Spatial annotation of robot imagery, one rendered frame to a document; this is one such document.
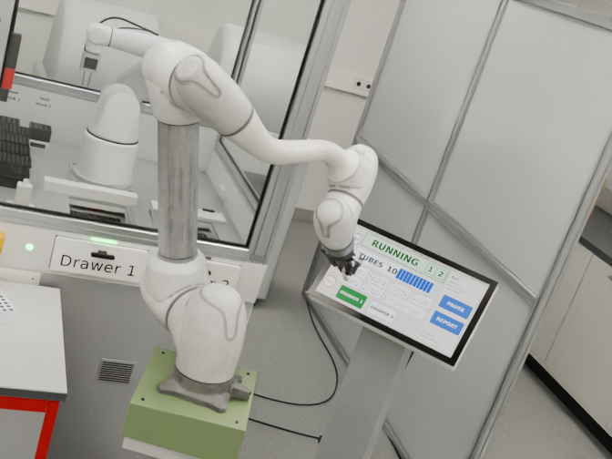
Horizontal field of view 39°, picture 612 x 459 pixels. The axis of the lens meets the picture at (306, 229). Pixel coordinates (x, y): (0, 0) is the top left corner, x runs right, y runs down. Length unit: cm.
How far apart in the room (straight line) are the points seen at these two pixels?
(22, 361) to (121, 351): 63
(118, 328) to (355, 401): 82
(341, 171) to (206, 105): 52
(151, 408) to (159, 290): 31
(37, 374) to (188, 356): 43
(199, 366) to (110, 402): 97
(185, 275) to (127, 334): 76
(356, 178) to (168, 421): 78
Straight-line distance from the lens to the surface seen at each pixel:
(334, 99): 629
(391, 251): 278
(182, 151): 208
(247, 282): 291
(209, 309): 209
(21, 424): 237
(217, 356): 212
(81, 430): 312
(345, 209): 220
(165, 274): 221
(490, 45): 393
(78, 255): 276
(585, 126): 328
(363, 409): 291
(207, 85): 186
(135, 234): 277
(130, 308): 288
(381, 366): 283
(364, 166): 228
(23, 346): 247
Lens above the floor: 200
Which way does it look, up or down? 18 degrees down
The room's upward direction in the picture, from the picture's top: 18 degrees clockwise
